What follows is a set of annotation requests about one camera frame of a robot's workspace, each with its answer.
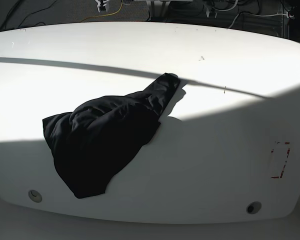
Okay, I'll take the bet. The yellow cable on floor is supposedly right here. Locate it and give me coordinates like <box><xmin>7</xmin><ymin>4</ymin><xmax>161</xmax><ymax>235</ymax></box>
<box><xmin>80</xmin><ymin>0</ymin><xmax>123</xmax><ymax>23</ymax></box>

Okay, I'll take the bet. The table grommet hole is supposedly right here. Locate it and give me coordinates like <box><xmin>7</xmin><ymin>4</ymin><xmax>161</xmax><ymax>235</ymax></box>
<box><xmin>28</xmin><ymin>189</ymin><xmax>43</xmax><ymax>203</ymax></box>
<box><xmin>246</xmin><ymin>201</ymin><xmax>262</xmax><ymax>215</ymax></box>

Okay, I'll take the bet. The left table grommet hole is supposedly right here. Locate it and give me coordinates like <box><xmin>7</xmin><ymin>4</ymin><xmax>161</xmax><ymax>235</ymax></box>
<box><xmin>28</xmin><ymin>189</ymin><xmax>43</xmax><ymax>203</ymax></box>

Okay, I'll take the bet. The white cable on floor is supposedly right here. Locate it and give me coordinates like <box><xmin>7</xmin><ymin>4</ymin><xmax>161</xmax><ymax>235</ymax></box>
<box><xmin>227</xmin><ymin>11</ymin><xmax>291</xmax><ymax>30</ymax></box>

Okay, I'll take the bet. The red tape rectangle marking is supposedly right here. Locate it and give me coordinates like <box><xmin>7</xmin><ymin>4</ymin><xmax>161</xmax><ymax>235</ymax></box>
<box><xmin>269</xmin><ymin>141</ymin><xmax>291</xmax><ymax>179</ymax></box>

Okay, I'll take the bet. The black t-shirt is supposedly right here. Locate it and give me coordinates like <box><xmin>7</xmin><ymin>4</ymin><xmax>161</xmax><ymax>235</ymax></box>
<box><xmin>42</xmin><ymin>73</ymin><xmax>181</xmax><ymax>199</ymax></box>

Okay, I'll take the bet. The right table grommet hole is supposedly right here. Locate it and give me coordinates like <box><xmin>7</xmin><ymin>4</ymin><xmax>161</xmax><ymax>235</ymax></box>
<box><xmin>246</xmin><ymin>201</ymin><xmax>262</xmax><ymax>215</ymax></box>

